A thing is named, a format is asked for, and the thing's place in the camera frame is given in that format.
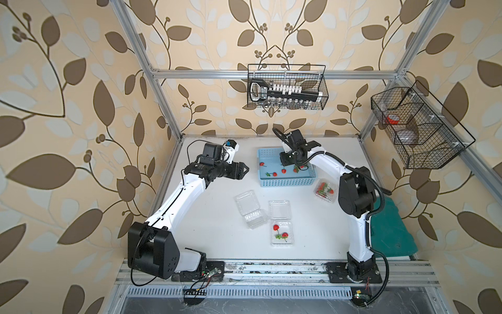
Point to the black wire basket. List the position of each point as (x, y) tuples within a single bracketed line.
[(430, 133), (310, 77)]

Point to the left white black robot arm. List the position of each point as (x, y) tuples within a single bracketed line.
[(152, 247)]

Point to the green pipe wrench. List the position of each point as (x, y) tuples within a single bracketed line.
[(387, 192)]

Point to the packed strawberries cluster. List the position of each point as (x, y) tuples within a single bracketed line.
[(324, 190)]

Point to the right black wire basket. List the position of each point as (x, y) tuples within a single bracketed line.
[(430, 133)]

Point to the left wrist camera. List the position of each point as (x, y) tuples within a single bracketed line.
[(230, 149)]

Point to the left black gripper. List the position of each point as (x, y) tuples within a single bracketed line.
[(236, 171)]

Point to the clear clamshell container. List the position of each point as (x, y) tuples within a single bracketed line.
[(281, 215), (335, 188), (250, 209)]

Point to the red tape roll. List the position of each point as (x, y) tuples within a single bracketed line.
[(392, 119)]

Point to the back black wire basket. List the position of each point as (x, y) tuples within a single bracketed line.
[(310, 77)]

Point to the strawberries in blue basket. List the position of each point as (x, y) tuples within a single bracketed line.
[(269, 170)]

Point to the black white tool set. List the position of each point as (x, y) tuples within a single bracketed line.
[(261, 91)]

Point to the blue plastic basket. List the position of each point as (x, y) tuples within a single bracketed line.
[(272, 155)]

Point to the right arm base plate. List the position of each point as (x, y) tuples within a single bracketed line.
[(353, 272)]

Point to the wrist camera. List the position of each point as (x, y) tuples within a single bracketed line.
[(230, 149), (295, 140)]

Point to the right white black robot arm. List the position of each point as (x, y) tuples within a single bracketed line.
[(359, 196)]

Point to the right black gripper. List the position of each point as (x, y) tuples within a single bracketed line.
[(284, 161)]

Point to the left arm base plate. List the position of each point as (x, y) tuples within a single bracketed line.
[(203, 269)]

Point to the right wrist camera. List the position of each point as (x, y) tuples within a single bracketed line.
[(295, 140)]

